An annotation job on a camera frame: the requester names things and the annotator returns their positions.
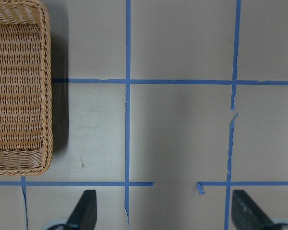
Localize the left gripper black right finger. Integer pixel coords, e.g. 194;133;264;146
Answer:
231;190;274;230

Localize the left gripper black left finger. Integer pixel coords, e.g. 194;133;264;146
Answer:
66;190;97;230

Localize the tan wicker basket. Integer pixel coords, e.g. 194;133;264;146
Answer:
0;0;53;176

